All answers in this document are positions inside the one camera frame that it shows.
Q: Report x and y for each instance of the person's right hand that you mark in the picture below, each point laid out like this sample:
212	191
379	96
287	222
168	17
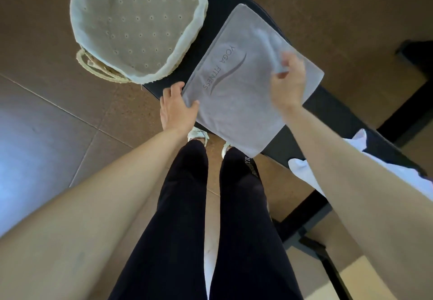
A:
289	88

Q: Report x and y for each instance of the person's left hand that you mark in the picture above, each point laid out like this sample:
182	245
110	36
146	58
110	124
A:
176	113

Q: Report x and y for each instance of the person's left thumb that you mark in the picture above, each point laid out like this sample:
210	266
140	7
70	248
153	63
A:
192	106

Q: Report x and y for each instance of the person's right thumb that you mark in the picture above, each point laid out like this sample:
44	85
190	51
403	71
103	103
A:
279	75

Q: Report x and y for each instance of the grey printed towel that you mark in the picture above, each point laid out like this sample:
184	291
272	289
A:
236	107

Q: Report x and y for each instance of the person's left forearm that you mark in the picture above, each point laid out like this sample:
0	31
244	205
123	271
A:
84	215

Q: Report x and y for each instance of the person's right forearm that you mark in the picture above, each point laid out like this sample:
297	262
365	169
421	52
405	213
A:
365	201

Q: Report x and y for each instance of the person's left white shoe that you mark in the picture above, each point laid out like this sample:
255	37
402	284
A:
198	134

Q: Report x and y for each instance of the person's white shoe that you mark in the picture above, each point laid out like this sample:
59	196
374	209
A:
226	149
198	134

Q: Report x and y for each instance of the person's right white shoe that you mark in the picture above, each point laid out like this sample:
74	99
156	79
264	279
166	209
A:
226	149

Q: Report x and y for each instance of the black bench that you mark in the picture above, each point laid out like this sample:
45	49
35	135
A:
338	117

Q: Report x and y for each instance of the white cloth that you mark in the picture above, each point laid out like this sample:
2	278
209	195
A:
301	170

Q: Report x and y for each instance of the woven basket with white liner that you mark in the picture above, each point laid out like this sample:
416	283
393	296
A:
135	22

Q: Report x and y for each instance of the person's black trousers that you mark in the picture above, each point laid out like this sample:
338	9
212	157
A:
179	228

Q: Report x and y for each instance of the black furniture frame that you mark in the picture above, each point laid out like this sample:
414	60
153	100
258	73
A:
409	107

